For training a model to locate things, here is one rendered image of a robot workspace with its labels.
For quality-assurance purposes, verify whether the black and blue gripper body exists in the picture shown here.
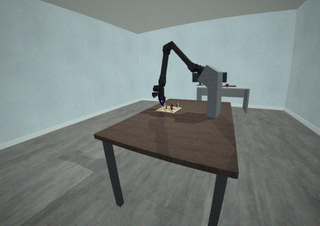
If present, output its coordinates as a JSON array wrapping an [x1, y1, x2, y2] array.
[[158, 92, 166, 100]]

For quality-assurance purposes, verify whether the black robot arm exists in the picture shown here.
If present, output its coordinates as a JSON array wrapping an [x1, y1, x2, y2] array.
[[152, 41, 205, 98]]

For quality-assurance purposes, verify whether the brown and cream checkered chessboard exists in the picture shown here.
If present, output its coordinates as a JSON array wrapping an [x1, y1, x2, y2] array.
[[156, 106, 181, 113]]

